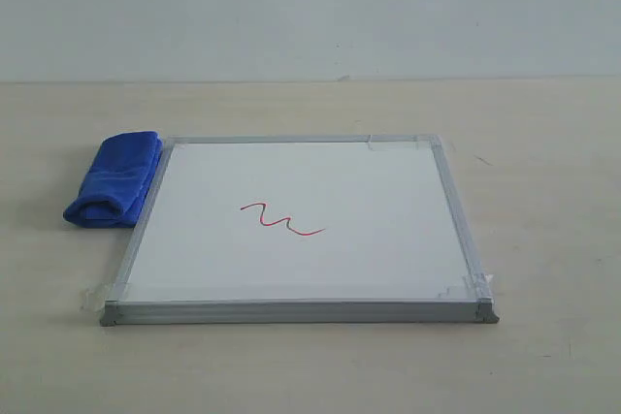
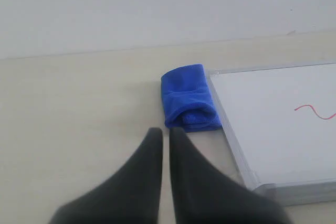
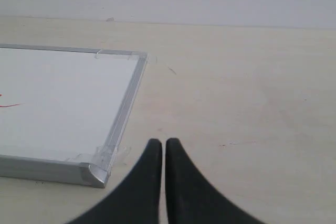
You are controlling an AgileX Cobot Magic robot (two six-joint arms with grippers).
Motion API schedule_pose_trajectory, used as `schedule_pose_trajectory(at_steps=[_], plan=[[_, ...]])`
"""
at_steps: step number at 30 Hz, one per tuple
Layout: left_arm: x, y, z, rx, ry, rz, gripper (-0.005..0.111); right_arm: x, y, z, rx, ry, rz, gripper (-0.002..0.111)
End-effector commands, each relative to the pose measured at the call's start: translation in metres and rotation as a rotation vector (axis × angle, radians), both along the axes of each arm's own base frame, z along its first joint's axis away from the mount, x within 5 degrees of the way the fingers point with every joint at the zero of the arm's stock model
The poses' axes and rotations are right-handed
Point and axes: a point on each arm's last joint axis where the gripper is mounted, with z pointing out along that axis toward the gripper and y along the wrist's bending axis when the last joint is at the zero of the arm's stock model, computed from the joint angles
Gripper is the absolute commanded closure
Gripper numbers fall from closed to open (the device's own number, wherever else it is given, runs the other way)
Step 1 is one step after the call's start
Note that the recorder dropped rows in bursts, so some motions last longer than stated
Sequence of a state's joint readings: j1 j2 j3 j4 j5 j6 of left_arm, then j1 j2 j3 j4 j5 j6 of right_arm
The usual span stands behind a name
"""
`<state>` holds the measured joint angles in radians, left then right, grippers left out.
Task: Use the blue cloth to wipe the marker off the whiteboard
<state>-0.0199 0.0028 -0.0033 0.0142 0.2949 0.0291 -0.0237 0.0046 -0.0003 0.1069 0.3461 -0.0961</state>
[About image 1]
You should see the clear tape front left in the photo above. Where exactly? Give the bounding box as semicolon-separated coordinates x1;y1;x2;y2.
80;282;130;314

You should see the clear tape back right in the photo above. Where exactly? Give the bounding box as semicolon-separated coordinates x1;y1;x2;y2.
366;135;419;151

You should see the blue cloth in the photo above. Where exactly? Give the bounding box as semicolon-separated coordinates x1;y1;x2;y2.
63;131;163;229

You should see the white board with aluminium frame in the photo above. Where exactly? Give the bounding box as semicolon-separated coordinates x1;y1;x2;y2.
101;135;499;326

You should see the clear tape front right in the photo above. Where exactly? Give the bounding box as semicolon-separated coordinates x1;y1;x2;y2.
463;272;494;302

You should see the clear tape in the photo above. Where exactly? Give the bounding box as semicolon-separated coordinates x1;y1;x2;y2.
463;272;494;302
80;282;130;314
366;135;419;151

